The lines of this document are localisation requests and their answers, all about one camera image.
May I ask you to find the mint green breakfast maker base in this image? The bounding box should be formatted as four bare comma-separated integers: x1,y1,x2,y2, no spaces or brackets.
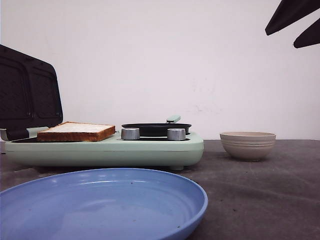
1,132,204,170

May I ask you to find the silver right control knob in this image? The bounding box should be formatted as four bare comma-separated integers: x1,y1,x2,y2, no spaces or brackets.
167,128,186,141

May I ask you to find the blue plate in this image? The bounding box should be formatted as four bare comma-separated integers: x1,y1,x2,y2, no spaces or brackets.
0,168,208,240

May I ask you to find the mint green hinged lid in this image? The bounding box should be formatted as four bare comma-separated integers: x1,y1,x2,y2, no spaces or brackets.
0,45,63,141

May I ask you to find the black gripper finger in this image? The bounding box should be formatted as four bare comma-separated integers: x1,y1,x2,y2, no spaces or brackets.
293,22,320,48
265,0,320,36

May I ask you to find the cream ceramic bowl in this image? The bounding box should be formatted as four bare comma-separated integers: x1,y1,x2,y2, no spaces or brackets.
219,131,276,162

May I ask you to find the grey tablecloth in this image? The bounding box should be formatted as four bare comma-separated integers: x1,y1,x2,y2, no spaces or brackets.
1,140,320,240

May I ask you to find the silver control knob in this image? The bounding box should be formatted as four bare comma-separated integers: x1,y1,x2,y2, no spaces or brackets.
121,127,140,141
167,128,186,141

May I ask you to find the black round frying pan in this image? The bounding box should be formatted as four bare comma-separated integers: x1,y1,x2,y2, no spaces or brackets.
121,114,192,137

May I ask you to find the silver left control knob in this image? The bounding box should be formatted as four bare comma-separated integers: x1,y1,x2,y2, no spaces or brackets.
121,127,140,141

